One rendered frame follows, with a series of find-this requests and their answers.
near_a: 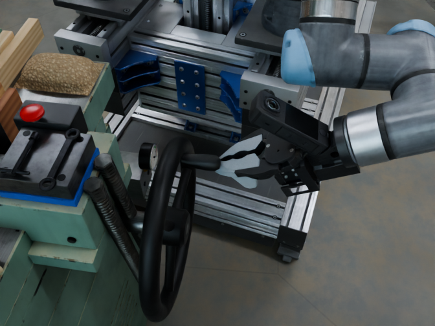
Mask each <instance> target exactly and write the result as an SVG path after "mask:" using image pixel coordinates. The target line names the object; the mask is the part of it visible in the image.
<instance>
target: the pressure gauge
mask: <svg viewBox="0 0 435 326"><path fill-rule="evenodd" d="M156 146H157V147H156ZM155 150H156V152H155ZM153 156H155V158H154V157H153ZM157 160H158V145H157V144H152V143H146V142H144V143H143V144H142V145H141V147H140V150H139V168H140V169H143V170H144V172H145V171H147V170H152V171H153V170H154V169H155V167H156V165H157Z"/></svg>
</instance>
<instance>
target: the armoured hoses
mask: <svg viewBox="0 0 435 326"><path fill-rule="evenodd" d="M94 165H95V168H96V170H98V171H100V172H101V174H102V176H103V179H104V181H105V182H106V184H107V188H108V189H109V191H110V193H111V195H112V198H113V200H114V202H115V204H116V206H117V208H118V210H119V212H120V214H121V216H122V217H123V218H124V219H125V220H130V219H133V218H134V217H135V216H136V214H137V210H136V208H135V205H134V204H133V201H132V200H131V197H130V196H129V193H128V191H127V189H126V187H125V184H124V182H123V180H122V178H121V176H120V174H119V172H118V169H117V167H116V166H115V163H114V161H113V158H112V156H111V155H109V154H108V153H101V154H99V155H98V156H97V157H95V159H94ZM83 188H84V192H85V193H86V194H88V195H89V196H90V198H92V201H93V204H95V206H96V209H97V211H98V213H99V215H100V217H101V218H102V221H103V222H104V224H105V226H106V228H107V230H108V232H109V234H110V236H111V238H112V239H113V240H114V242H115V244H116V246H117V248H118V249H119V252H120V253H121V254H122V257H123V258H124V260H125V262H126V263H127V265H128V267H129V268H130V270H131V272H132V273H133V275H134V277H135V279H136V280H137V283H139V253H138V251H137V249H136V248H135V245H134V244H133V241H132V240H131V237H130V236H129V234H128V231H127V230H126V227H125V226H124V223H123V222H122V220H121V218H120V215H119V214H118V212H117V209H116V208H115V206H114V204H113V201H112V200H111V198H110V196H109V194H108V192H107V188H106V186H105V184H104V182H103V180H102V179H100V178H99V177H91V178H88V179H87V180H86V181H85V182H84V185H83ZM131 234H132V236H133V238H134V240H135V242H136V243H137V245H138V247H139V248H140V240H141V234H136V233H131Z"/></svg>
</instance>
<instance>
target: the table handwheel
mask: <svg viewBox="0 0 435 326"><path fill-rule="evenodd" d="M183 154H195V153H194V148H193V145H192V143H191V141H189V139H187V138H185V137H183V136H177V137H175V138H173V139H172V140H171V141H170V142H169V143H168V144H167V145H166V147H165V148H164V151H163V152H162V155H161V157H160V159H159V162H158V164H157V167H156V170H155V173H154V176H153V180H152V182H151V187H150V192H149V195H148V200H147V203H146V210H145V212H142V211H137V214H136V216H135V217H134V218H133V219H130V220H125V219H124V218H123V217H122V216H121V214H120V212H119V213H118V214H119V215H120V218H121V220H122V222H123V223H124V226H125V227H126V230H127V231H128V232H130V233H136V234H141V240H140V252H139V298H140V306H141V308H142V311H143V313H144V315H145V317H146V318H147V319H148V320H150V321H152V322H155V323H157V322H160V321H162V320H164V319H165V318H166V317H167V316H168V315H169V313H170V311H171V310H172V307H173V305H174V303H175V300H176V298H177V295H178V292H179V288H180V286H181V281H182V278H183V274H184V268H185V264H186V259H187V255H188V249H189V244H190V237H191V232H192V223H193V218H194V206H195V187H196V168H191V167H188V166H184V165H182V164H181V159H182V156H183ZM179 162H180V166H181V176H180V179H179V184H178V187H177V191H176V194H175V198H174V200H173V204H172V207H171V208H170V207H168V203H169V199H170V194H171V190H172V185H173V181H174V178H175V174H176V171H177V168H178V165H179ZM162 245H166V262H165V277H164V286H163V288H162V291H161V294H160V266H161V250H162Z"/></svg>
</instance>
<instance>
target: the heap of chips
mask: <svg viewBox="0 0 435 326"><path fill-rule="evenodd" d="M104 65H105V64H104V63H94V62H93V61H92V60H90V59H89V58H85V57H82V56H75V55H71V54H60V53H49V52H47V53H40V54H36V55H35V56H33V57H31V58H30V59H29V60H28V62H27V63H26V65H25V66H24V67H23V70H22V71H21V76H20V78H19V79H18V81H17V82H16V84H15V85H14V86H13V88H18V89H30V90H37V91H49V92H60V93H67V94H79V95H85V96H89V94H90V92H91V90H92V88H93V86H94V84H95V82H96V80H97V78H98V76H99V74H100V72H101V70H102V69H103V67H104Z"/></svg>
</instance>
